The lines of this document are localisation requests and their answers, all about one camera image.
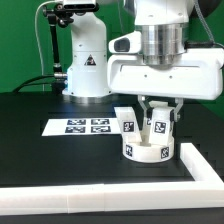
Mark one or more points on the white L-shaped fence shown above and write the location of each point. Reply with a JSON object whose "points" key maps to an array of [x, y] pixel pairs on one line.
{"points": [[205, 190]]}

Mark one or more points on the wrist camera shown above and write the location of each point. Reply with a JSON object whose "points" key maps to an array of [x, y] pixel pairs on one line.
{"points": [[127, 44]]}

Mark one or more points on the white marker sheet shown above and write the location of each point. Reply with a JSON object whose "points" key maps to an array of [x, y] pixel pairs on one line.
{"points": [[81, 126]]}

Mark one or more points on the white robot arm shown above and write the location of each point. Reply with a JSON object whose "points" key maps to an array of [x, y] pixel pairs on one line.
{"points": [[154, 60]]}

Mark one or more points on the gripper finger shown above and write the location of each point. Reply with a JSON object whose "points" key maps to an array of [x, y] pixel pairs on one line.
{"points": [[144, 103], [174, 114]]}

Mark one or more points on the white round stool seat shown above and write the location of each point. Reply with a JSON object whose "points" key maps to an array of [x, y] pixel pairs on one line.
{"points": [[148, 153]]}

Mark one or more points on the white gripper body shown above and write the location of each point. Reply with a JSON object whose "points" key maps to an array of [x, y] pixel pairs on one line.
{"points": [[195, 74]]}

